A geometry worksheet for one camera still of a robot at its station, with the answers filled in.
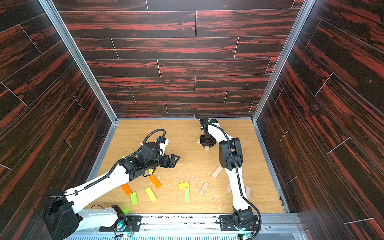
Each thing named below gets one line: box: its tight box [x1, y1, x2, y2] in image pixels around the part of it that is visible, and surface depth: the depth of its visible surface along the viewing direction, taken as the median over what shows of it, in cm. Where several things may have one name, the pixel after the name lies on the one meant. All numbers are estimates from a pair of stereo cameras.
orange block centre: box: [149, 174, 162, 189], surface depth 90 cm
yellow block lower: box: [144, 186, 158, 203], surface depth 84 cm
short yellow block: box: [178, 181, 189, 190], surface depth 88 cm
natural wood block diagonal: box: [211, 165, 224, 179], surface depth 93 cm
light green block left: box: [130, 191, 139, 205], surface depth 84 cm
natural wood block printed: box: [199, 181, 210, 196], surface depth 86 cm
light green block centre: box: [185, 187, 191, 203], surface depth 84 cm
